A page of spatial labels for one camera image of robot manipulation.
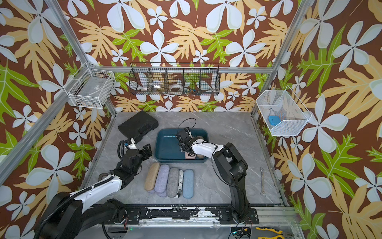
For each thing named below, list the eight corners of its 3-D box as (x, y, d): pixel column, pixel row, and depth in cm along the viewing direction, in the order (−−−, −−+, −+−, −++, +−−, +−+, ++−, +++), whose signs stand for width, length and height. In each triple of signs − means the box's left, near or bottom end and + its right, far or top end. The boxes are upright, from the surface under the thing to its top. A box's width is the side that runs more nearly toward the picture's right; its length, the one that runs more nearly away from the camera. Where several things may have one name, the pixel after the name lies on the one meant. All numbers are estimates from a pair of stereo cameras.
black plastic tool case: (119, 129, 111) (117, 125, 107) (142, 113, 122) (141, 109, 118) (136, 143, 103) (134, 140, 99) (159, 125, 114) (158, 120, 110)
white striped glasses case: (176, 197, 81) (175, 196, 78) (179, 172, 90) (179, 169, 88) (180, 198, 81) (180, 196, 78) (183, 172, 90) (183, 170, 87)
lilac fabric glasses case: (155, 192, 82) (153, 190, 77) (161, 167, 91) (159, 163, 87) (165, 194, 81) (164, 191, 77) (170, 168, 91) (169, 164, 87)
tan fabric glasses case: (145, 191, 83) (142, 187, 78) (152, 166, 93) (150, 161, 88) (155, 192, 83) (153, 188, 78) (161, 167, 92) (159, 162, 88)
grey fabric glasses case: (167, 198, 80) (165, 195, 76) (169, 170, 90) (168, 167, 86) (178, 198, 80) (177, 195, 76) (179, 170, 90) (179, 167, 86)
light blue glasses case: (182, 198, 82) (182, 196, 79) (183, 171, 92) (183, 168, 89) (193, 198, 82) (194, 196, 79) (193, 171, 92) (193, 168, 89)
